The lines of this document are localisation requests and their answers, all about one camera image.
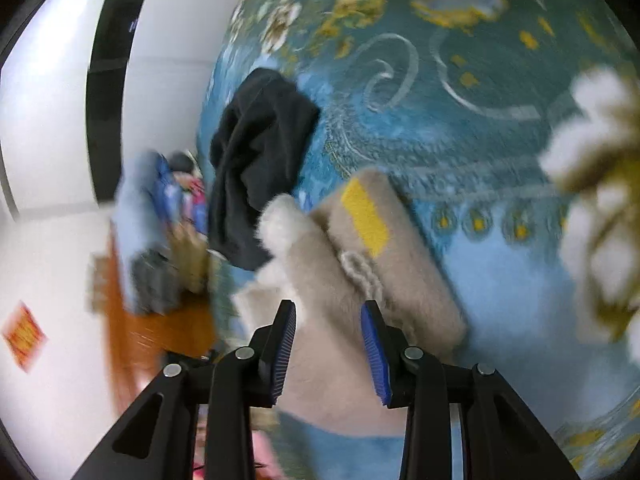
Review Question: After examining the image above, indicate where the teal floral blanket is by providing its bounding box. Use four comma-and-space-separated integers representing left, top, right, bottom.
195, 0, 640, 480

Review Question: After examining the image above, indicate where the beige fluffy sweater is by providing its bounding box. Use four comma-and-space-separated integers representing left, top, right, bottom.
232, 167, 468, 436

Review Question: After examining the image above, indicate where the black vertical panel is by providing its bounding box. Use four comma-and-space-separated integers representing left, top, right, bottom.
86, 0, 162, 207

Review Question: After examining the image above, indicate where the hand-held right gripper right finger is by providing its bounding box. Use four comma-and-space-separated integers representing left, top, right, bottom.
361, 300, 581, 480

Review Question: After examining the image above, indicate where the colourful floral quilt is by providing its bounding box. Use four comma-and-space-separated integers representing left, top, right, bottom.
160, 156, 210, 237

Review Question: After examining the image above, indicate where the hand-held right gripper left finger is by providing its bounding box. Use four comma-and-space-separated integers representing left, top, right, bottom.
71, 300, 297, 480

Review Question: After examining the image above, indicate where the yellow floral quilt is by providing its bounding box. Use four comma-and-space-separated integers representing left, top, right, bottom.
167, 227, 213, 295

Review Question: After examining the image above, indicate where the black garment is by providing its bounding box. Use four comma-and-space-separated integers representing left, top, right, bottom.
207, 67, 322, 272

